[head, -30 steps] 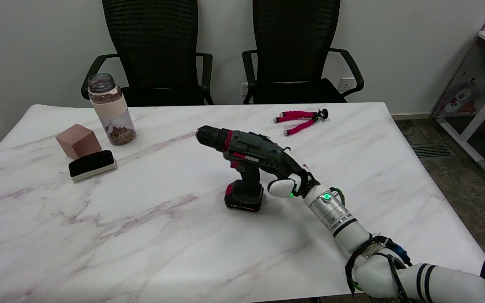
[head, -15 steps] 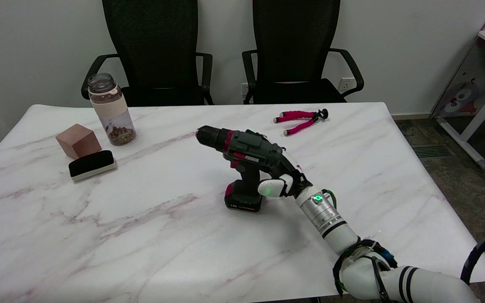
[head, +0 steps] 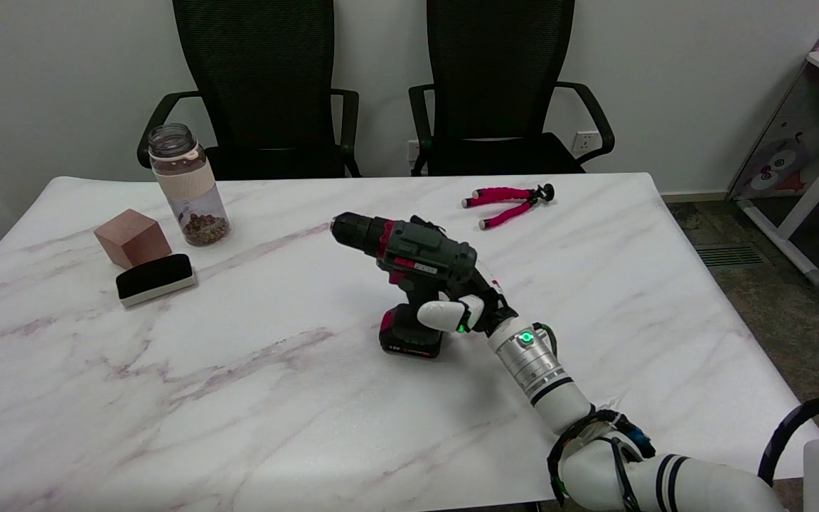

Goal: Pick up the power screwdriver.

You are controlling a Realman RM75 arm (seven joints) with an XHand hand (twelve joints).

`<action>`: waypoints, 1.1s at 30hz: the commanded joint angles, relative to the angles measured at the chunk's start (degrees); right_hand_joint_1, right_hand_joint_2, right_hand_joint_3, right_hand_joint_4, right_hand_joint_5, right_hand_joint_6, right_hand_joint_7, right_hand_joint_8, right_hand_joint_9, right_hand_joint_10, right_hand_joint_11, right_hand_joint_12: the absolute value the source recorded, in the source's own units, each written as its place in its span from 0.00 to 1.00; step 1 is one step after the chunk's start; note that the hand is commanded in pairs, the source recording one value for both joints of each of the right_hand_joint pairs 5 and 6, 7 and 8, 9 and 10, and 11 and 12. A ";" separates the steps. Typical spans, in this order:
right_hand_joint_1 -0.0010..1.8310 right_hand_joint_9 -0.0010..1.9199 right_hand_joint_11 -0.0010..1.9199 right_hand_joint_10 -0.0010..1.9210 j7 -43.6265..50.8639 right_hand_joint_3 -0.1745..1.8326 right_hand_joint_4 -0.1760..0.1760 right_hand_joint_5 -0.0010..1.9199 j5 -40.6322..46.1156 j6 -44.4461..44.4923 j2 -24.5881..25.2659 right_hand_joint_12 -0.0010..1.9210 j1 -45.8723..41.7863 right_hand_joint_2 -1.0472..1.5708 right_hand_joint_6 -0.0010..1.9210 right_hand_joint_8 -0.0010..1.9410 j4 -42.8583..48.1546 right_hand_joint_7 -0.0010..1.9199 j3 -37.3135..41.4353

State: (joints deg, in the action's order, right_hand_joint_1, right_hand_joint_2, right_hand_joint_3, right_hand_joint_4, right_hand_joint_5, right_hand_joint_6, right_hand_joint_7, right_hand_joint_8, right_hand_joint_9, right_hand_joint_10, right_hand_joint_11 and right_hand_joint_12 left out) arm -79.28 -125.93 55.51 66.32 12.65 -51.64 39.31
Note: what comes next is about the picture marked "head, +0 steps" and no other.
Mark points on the clear bottle with beige sleeve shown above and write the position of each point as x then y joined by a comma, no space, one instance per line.
189,192

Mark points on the brown wooden cube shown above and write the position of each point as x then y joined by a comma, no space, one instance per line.
132,238

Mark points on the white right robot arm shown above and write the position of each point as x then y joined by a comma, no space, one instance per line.
559,387

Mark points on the metal floor vent grille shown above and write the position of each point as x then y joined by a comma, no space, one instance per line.
729,255

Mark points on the white wall power socket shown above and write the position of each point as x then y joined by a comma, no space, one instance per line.
585,141
413,151

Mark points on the black mesh office chair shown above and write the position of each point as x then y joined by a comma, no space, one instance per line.
260,78
498,78

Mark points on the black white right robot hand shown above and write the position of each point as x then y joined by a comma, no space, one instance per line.
477,306

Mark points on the dark green red power screwdriver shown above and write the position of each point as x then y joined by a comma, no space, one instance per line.
416,250

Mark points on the black white board eraser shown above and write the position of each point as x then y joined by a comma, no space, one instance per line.
153,277

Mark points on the pink flexible mini tripod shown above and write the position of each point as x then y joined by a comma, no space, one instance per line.
505,203

